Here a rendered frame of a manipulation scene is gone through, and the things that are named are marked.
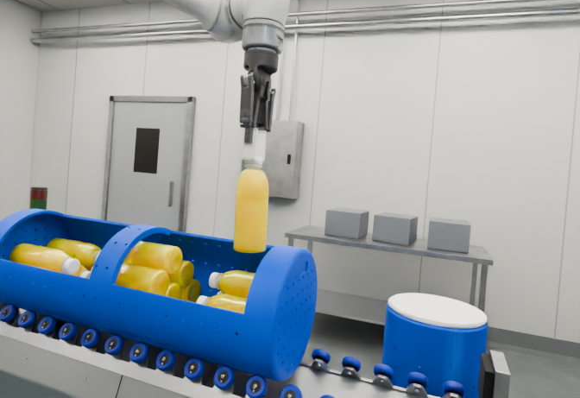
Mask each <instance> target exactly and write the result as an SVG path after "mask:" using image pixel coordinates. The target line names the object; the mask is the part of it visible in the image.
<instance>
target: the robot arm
mask: <svg viewBox="0 0 580 398"><path fill-rule="evenodd" d="M163 1H165V2H166V3H168V4H170V5H172V6H173V7H174V8H176V9H178V10H180V11H182V12H184V13H186V14H188V15H190V16H193V17H195V18H196V19H198V20H199V21H200V23H201V24H202V27H203V29H204V30H206V31H208V32H209V33H210V35H211V36H212V37H213V38H214V39H216V40H217V41H221V42H224V43H235V42H238V41H242V49H243V51H245V53H244V61H243V68H244V69H245V70H246V71H248V75H241V76H240V80H241V101H240V118H239V122H240V123H242V124H240V127H241V128H244V136H243V155H242V160H243V161H255V156H262V157H263V161H262V162H264V161H265V148H266V136H267V132H270V131H271V126H272V118H273V109H274V97H275V93H276V89H275V88H272V87H271V75H272V74H273V73H276V72H277V71H278V61H279V56H278V55H279V54H281V53H282V48H283V37H284V32H285V30H284V28H285V23H286V19H287V16H288V11H289V5H290V0H163Z"/></svg>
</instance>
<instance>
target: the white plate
mask: <svg viewBox="0 0 580 398"><path fill-rule="evenodd" d="M388 305H389V306H390V307H391V308H392V309H393V310H394V311H395V312H397V313H398V314H400V315H402V316H404V317H407V318H409V319H413V320H416V321H419V322H421V323H425V324H428V325H436V326H441V327H448V328H457V329H470V328H477V327H480V326H482V325H485V324H486V323H487V316H486V315H485V313H484V312H482V311H481V310H480V309H478V308H476V307H474V306H472V305H470V304H467V303H464V302H462V301H459V300H453V299H451V298H446V297H443V296H437V295H432V294H414V293H409V294H396V295H394V296H392V297H390V298H389V299H388Z"/></svg>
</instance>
